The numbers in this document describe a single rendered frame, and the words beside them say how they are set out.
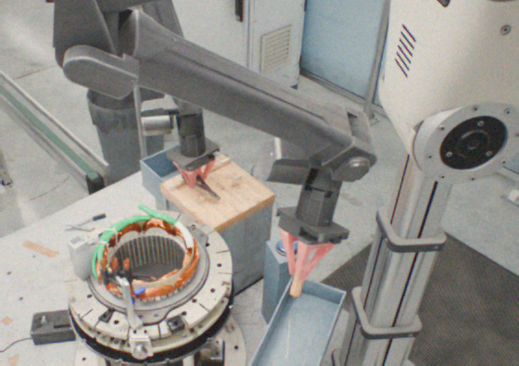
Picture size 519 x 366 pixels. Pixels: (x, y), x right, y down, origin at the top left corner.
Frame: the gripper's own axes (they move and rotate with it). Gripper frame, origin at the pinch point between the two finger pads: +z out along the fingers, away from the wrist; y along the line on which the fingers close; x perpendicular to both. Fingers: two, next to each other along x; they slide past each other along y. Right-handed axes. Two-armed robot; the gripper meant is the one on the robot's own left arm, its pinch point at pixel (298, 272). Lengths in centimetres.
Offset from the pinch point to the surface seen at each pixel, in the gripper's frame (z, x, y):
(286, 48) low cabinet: -26, 178, -203
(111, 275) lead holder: 7.3, -22.1, -18.9
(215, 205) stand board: 4.8, 12.4, -38.7
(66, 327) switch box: 39, -14, -51
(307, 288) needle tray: 11.7, 17.0, -11.0
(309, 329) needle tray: 16.4, 13.0, -4.9
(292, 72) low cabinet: -11, 192, -208
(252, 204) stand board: 3.1, 19.2, -34.0
